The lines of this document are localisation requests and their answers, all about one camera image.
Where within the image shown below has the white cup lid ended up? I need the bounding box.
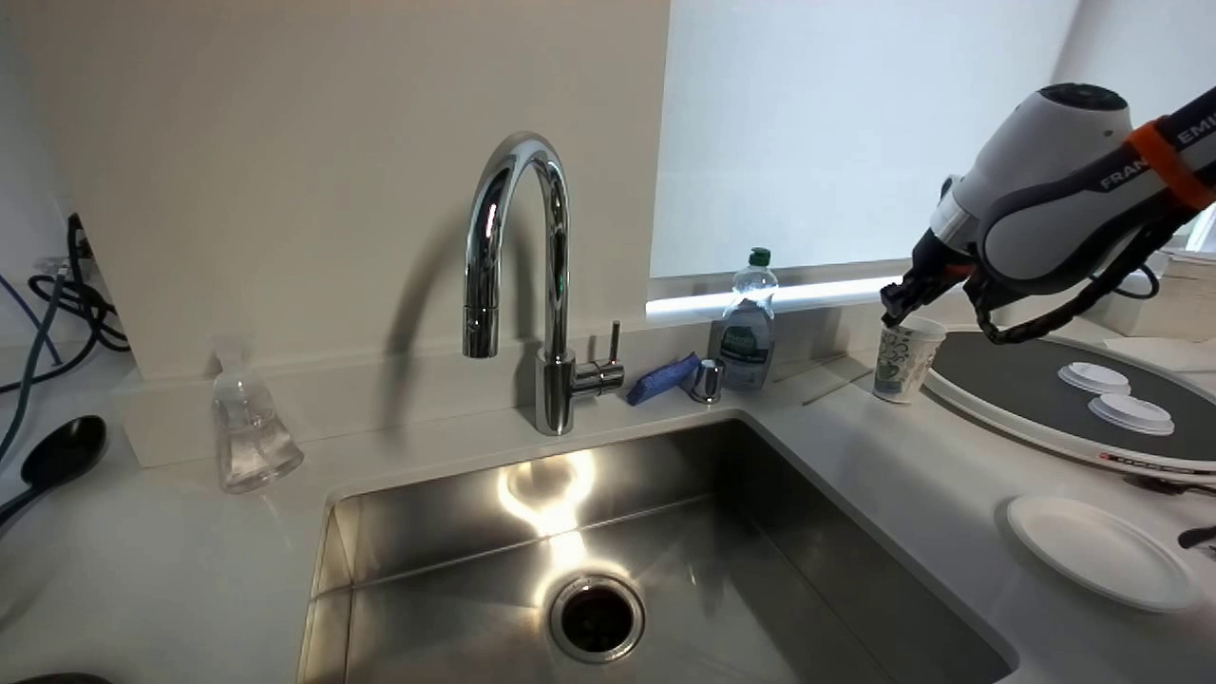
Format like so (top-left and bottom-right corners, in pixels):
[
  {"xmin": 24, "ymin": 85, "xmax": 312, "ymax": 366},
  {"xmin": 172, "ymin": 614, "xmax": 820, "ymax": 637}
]
[
  {"xmin": 1058, "ymin": 361, "xmax": 1131, "ymax": 395},
  {"xmin": 1086, "ymin": 390, "xmax": 1174, "ymax": 437}
]

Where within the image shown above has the black round object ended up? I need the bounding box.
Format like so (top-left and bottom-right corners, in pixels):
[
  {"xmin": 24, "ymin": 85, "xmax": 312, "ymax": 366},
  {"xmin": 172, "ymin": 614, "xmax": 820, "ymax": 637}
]
[{"xmin": 0, "ymin": 414, "xmax": 108, "ymax": 523}]

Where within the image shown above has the stainless steel sink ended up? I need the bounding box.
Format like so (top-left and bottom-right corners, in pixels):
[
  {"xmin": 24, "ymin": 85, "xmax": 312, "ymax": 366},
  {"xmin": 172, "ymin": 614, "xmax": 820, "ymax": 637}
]
[{"xmin": 299, "ymin": 419, "xmax": 1016, "ymax": 684}]

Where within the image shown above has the clear glass flask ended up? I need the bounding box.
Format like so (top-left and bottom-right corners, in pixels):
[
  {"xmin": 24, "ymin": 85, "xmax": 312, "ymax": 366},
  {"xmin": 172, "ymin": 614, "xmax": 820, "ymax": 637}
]
[{"xmin": 213, "ymin": 337, "xmax": 305, "ymax": 491}]

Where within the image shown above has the round black white tray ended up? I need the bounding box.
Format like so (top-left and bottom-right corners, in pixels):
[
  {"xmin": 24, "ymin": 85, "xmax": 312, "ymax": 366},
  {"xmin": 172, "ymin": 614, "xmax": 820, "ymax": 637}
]
[{"xmin": 922, "ymin": 329, "xmax": 1216, "ymax": 487}]

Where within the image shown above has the black cables bundle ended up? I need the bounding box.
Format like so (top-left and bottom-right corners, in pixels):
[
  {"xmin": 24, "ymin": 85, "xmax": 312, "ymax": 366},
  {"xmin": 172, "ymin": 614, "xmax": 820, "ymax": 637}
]
[{"xmin": 0, "ymin": 214, "xmax": 134, "ymax": 459}]

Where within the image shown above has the chrome kitchen faucet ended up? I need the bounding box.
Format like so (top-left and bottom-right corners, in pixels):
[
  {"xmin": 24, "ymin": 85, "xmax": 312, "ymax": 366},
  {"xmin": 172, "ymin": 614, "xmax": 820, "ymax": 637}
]
[{"xmin": 462, "ymin": 131, "xmax": 623, "ymax": 437}]

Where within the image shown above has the clear bottle green cap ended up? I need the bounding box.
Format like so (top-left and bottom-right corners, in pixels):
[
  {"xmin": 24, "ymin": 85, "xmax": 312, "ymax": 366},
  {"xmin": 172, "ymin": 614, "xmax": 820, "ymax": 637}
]
[{"xmin": 715, "ymin": 247, "xmax": 778, "ymax": 390}]

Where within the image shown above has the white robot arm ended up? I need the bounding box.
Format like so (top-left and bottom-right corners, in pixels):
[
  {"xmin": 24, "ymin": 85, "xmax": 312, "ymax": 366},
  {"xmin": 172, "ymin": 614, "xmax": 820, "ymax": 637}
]
[{"xmin": 882, "ymin": 85, "xmax": 1216, "ymax": 343}]

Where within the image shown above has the patterned paper cup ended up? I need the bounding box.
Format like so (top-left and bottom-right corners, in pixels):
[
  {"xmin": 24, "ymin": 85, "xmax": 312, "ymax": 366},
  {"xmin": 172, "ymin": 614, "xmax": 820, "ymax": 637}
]
[{"xmin": 872, "ymin": 318, "xmax": 948, "ymax": 406}]

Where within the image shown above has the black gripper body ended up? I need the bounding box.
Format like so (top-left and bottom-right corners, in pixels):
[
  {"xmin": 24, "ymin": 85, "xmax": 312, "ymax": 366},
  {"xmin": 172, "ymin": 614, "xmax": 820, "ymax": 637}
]
[{"xmin": 882, "ymin": 231, "xmax": 974, "ymax": 328}]

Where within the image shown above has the white cup lid left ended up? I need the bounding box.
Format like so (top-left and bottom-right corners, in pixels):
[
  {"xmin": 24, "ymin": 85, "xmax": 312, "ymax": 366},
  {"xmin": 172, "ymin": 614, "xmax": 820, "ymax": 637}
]
[{"xmin": 1058, "ymin": 361, "xmax": 1131, "ymax": 395}]

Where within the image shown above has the white cup lid right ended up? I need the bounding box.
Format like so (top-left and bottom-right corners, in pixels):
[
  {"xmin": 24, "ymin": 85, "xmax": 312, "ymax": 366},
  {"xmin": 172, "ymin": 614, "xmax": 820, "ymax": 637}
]
[{"xmin": 1086, "ymin": 390, "xmax": 1174, "ymax": 437}]

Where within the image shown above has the white small plate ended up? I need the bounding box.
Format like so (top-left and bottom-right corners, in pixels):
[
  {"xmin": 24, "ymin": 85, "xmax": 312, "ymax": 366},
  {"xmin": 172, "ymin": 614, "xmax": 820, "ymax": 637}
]
[{"xmin": 1003, "ymin": 495, "xmax": 1201, "ymax": 614}]

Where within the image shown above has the blue dish brush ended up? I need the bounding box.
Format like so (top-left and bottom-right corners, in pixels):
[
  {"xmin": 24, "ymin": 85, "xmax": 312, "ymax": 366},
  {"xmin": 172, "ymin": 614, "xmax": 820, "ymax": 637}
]
[{"xmin": 627, "ymin": 354, "xmax": 721, "ymax": 406}]

